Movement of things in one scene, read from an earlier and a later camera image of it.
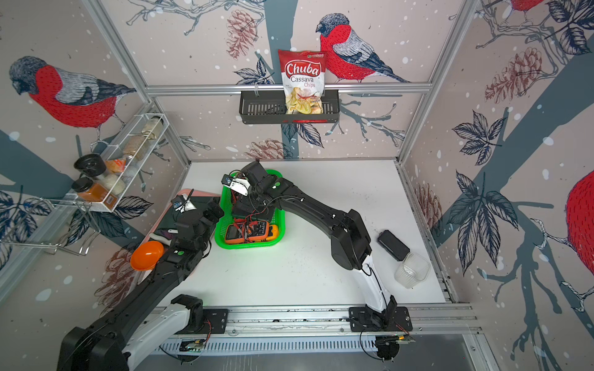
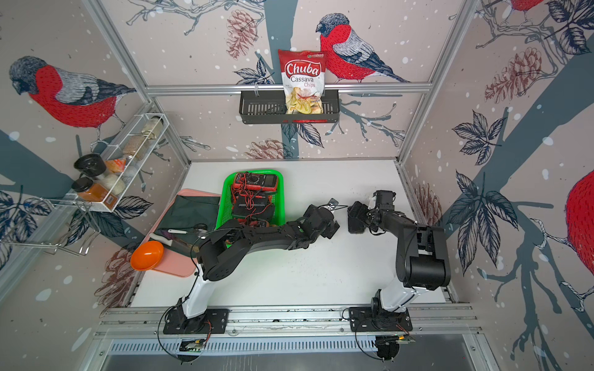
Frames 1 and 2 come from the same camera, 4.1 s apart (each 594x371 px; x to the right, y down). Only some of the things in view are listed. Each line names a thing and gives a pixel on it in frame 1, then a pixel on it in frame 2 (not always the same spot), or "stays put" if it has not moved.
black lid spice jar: [91, 165] stays put
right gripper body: [253, 197] to [370, 213]
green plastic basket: [225, 212] stays put
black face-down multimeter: [247, 210] stays put
